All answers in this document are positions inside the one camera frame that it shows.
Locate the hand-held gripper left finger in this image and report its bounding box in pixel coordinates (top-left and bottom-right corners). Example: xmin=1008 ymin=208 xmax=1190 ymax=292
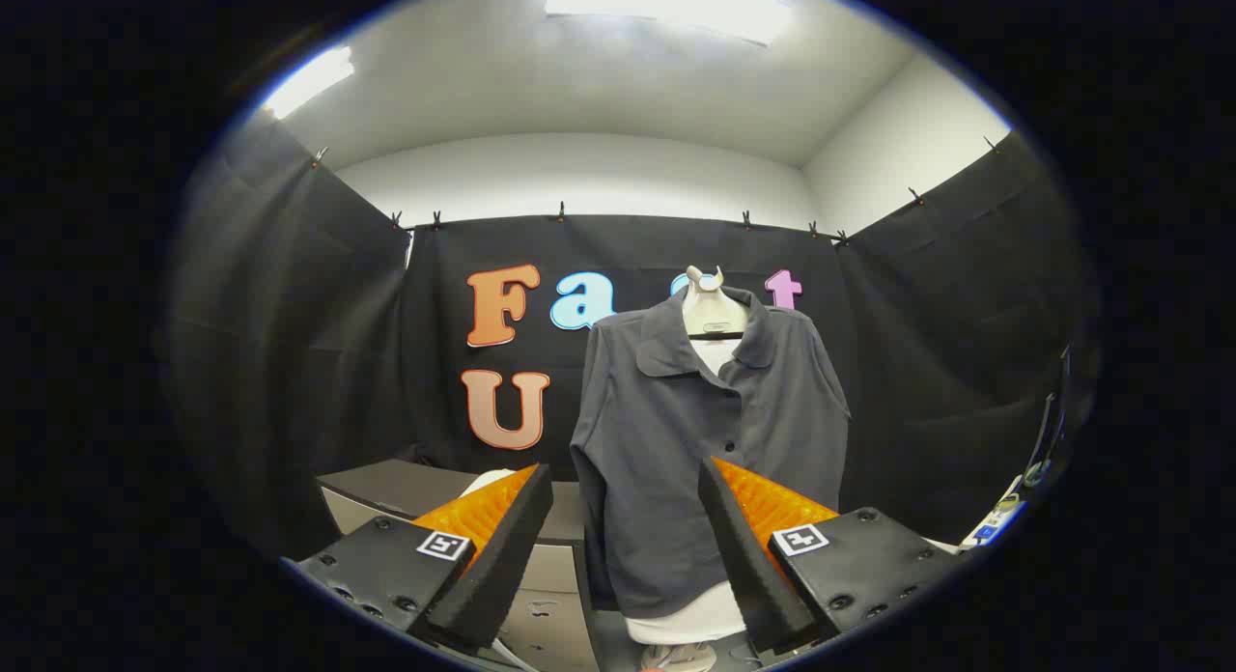
xmin=290 ymin=462 xmax=556 ymax=654

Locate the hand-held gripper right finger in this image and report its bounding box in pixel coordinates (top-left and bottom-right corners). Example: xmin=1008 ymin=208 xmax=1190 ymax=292
xmin=697 ymin=455 xmax=962 ymax=656

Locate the cream white garment steamer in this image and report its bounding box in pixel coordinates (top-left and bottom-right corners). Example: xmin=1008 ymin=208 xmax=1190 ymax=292
xmin=462 ymin=468 xmax=522 ymax=499

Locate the dark grey collared shirt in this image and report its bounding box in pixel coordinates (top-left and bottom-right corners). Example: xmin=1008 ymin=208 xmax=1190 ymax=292
xmin=570 ymin=286 xmax=853 ymax=620

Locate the grey drawer cabinet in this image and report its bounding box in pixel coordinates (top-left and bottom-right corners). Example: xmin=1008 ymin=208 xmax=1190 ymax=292
xmin=317 ymin=458 xmax=600 ymax=672

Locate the white power strip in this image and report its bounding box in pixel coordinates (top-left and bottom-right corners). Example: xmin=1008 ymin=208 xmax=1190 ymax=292
xmin=961 ymin=474 xmax=1029 ymax=549

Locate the black backdrop cloth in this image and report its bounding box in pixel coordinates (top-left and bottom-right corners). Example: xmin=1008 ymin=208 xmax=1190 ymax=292
xmin=159 ymin=112 xmax=1102 ymax=557

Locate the row of black cloth clips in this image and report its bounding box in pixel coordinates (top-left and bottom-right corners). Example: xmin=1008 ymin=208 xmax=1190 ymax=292
xmin=311 ymin=136 xmax=1000 ymax=248

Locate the narrow ceiling light strip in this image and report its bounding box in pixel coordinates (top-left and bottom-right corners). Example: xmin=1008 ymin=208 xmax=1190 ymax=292
xmin=261 ymin=46 xmax=356 ymax=121

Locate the large ceiling light panel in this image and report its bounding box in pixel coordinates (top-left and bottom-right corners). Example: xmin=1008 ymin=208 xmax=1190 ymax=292
xmin=544 ymin=0 xmax=795 ymax=47

